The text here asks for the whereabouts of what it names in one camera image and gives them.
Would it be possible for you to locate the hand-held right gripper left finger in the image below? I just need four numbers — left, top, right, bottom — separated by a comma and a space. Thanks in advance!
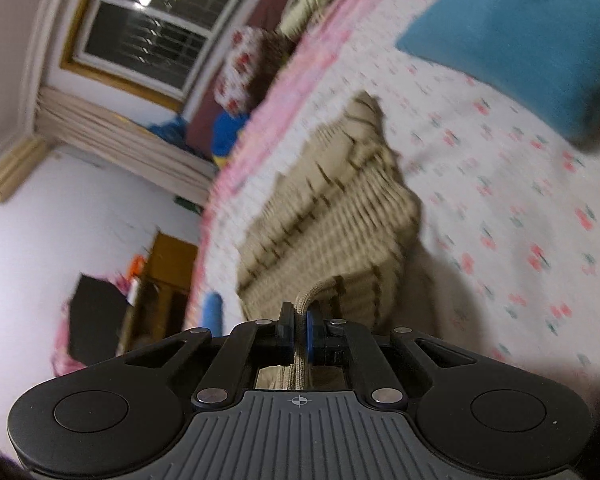
122, 301, 298, 408

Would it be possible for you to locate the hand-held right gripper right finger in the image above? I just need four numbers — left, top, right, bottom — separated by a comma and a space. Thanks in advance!
304, 307, 476, 407

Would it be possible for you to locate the beige striped knit sweater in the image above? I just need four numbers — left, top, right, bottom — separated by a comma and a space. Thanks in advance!
235, 91, 424, 391

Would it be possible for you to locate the blue folded cloth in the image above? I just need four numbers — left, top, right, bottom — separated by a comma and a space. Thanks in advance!
202, 291, 226, 337

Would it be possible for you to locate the wooden desk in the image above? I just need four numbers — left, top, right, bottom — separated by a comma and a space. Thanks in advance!
117, 232, 201, 357

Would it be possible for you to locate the black monitor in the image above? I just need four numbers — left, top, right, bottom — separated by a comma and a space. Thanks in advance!
67, 273, 134, 367

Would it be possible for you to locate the blue and yellow clothing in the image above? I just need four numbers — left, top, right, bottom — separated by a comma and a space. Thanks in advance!
211, 110, 251, 169

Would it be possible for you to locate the maroon bed cover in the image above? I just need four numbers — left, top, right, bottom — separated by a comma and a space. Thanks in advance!
185, 0, 301, 152

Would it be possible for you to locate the blue bag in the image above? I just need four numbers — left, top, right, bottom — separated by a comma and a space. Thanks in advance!
149, 115, 187, 147

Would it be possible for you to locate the beige curtain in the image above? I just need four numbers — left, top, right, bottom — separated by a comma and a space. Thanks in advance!
34, 85, 219, 207

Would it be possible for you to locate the floral red white pillow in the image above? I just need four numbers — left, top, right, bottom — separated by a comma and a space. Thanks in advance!
214, 26, 301, 114

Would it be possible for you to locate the cream pillow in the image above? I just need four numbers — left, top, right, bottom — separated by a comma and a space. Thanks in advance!
278, 0, 334, 39

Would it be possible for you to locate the barred window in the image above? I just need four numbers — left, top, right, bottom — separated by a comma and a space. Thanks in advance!
60, 0, 261, 114

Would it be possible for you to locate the teal folded fleece cloth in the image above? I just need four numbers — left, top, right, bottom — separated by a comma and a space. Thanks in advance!
396, 0, 600, 150

